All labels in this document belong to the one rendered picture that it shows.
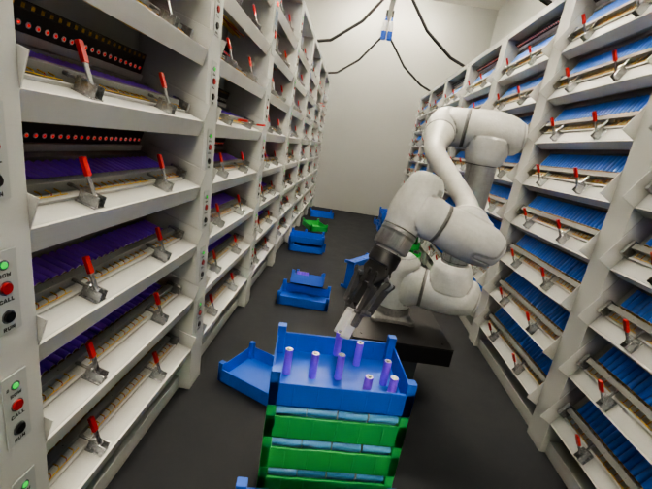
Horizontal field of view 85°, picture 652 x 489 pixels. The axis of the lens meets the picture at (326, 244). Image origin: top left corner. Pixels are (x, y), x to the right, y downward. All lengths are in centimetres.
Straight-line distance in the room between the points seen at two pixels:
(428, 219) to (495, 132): 55
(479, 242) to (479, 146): 52
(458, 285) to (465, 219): 56
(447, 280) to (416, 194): 61
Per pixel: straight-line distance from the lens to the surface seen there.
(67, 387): 93
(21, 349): 72
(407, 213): 85
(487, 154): 134
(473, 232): 88
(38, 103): 67
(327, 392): 78
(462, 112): 136
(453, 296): 143
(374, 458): 91
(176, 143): 120
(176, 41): 102
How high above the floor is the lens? 92
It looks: 15 degrees down
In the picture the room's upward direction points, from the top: 9 degrees clockwise
